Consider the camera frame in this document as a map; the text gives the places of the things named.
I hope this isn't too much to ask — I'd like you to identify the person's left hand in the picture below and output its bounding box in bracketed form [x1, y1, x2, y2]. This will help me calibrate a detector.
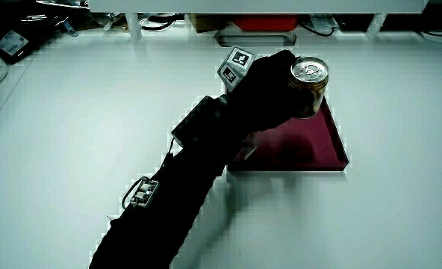
[217, 45, 316, 136]

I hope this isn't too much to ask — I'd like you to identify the gold red bull can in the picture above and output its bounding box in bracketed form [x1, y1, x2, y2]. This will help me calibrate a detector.
[287, 55, 330, 120]

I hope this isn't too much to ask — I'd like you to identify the dark red rectangular plate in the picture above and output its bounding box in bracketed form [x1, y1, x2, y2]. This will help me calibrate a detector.
[226, 95, 350, 173]

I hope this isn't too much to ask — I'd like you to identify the person's left forearm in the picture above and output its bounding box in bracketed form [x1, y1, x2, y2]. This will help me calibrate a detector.
[88, 111, 249, 269]

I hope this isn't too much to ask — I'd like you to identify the grey flat stand base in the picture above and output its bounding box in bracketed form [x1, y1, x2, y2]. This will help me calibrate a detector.
[214, 31, 298, 48]

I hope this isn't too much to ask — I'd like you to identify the black padded wrist module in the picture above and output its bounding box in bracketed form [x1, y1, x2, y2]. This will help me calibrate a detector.
[170, 95, 229, 147]

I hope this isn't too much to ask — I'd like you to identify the red box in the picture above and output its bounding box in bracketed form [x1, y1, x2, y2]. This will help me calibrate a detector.
[231, 14, 300, 32]

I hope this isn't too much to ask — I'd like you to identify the white desk shelf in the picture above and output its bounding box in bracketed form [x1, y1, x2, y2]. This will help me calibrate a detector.
[86, 0, 430, 41]

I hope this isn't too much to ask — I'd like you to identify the brown cardboard box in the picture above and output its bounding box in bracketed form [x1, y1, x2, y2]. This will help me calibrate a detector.
[187, 13, 230, 34]

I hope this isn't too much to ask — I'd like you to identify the small grey connector box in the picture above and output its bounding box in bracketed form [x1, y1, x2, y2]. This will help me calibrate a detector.
[129, 176, 160, 208]

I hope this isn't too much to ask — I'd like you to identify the black plastic bag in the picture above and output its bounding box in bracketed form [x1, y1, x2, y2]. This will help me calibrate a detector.
[0, 0, 72, 65]

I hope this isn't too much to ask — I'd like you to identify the black cable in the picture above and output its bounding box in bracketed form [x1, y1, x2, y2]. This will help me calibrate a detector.
[140, 14, 178, 32]
[299, 21, 336, 37]

